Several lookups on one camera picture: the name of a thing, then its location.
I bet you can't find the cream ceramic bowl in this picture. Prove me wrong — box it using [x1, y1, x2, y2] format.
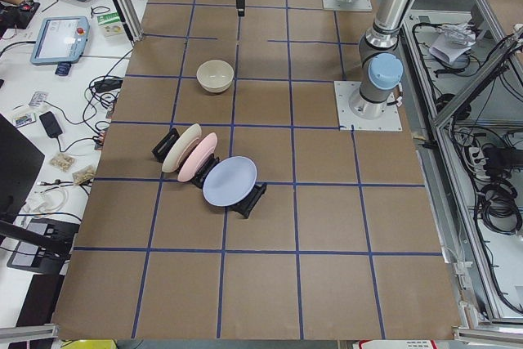
[196, 60, 234, 93]

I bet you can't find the green white carton box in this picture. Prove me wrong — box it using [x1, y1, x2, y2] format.
[96, 12, 124, 38]

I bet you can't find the pink plate in rack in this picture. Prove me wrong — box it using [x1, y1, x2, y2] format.
[177, 132, 217, 182]

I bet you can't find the black dish rack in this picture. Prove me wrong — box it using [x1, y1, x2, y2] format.
[152, 128, 266, 218]

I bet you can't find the cream plate in rack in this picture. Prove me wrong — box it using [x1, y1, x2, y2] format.
[162, 123, 202, 173]

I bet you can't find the light blue plate in rack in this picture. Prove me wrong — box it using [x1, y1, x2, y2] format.
[203, 156, 257, 207]

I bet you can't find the black power adapter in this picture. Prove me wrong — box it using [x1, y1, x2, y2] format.
[39, 111, 63, 138]

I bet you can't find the black monitor stand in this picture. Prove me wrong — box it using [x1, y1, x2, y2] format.
[1, 118, 79, 274]

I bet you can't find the near teach pendant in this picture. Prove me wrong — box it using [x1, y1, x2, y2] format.
[30, 16, 90, 65]

